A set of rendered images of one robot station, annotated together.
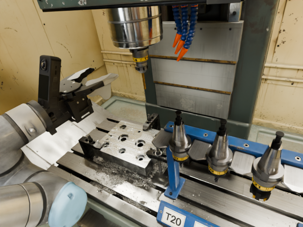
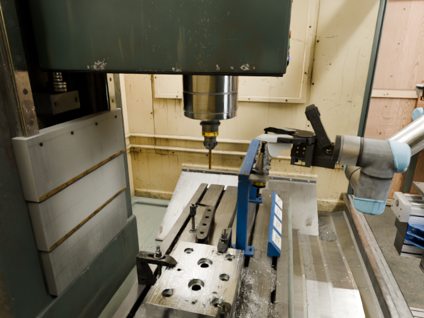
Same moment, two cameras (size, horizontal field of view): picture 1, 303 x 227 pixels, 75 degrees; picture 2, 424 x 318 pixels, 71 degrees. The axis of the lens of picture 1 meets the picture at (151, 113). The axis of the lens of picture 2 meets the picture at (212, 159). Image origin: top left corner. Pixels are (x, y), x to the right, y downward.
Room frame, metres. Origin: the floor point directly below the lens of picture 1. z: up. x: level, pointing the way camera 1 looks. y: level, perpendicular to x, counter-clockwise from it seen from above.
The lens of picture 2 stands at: (0.94, 0.82, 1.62)
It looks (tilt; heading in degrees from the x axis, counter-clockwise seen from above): 19 degrees down; 249
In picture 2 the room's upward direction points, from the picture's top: straight up
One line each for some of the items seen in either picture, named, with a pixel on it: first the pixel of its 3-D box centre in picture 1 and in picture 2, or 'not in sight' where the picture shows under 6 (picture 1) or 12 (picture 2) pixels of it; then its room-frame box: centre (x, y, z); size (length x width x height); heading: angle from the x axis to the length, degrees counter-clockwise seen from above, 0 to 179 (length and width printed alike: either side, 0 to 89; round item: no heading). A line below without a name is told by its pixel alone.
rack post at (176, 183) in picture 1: (173, 163); (241, 217); (0.48, -0.05, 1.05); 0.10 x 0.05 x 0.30; 146
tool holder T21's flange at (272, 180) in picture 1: (267, 170); not in sight; (0.28, -0.25, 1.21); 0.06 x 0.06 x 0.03
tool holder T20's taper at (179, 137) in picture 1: (179, 132); (261, 160); (0.41, -0.07, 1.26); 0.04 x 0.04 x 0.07
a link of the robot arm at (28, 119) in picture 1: (28, 122); (347, 149); (0.35, 0.26, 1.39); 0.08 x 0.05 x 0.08; 48
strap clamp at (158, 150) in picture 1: (160, 160); (224, 245); (0.57, -0.01, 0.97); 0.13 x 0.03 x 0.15; 56
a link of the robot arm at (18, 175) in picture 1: (21, 179); (370, 188); (0.29, 0.30, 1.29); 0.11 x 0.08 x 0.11; 58
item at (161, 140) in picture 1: (162, 139); (259, 178); (0.44, -0.02, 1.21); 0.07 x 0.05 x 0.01; 146
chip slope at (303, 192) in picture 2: not in sight; (237, 216); (0.27, -0.52, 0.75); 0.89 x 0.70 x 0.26; 146
